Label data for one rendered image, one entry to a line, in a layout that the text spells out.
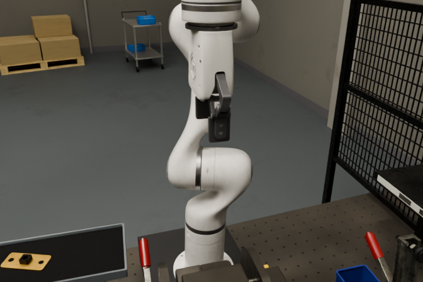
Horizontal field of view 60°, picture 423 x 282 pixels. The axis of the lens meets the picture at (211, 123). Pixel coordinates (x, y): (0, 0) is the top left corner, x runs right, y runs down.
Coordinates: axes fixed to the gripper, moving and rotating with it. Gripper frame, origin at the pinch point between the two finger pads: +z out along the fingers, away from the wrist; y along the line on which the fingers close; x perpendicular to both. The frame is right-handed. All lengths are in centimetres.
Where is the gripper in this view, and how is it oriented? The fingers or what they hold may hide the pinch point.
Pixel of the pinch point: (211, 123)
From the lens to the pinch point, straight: 58.7
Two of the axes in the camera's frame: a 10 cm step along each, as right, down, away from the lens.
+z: 0.0, 9.2, 3.9
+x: 9.7, -1.0, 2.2
